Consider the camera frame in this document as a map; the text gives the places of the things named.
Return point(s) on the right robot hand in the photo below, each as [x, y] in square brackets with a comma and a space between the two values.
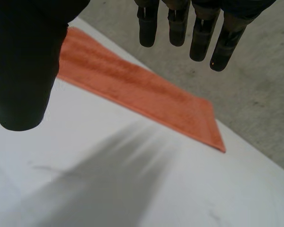
[23, 59]

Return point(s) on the coral towel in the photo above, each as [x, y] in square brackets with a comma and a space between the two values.
[137, 85]

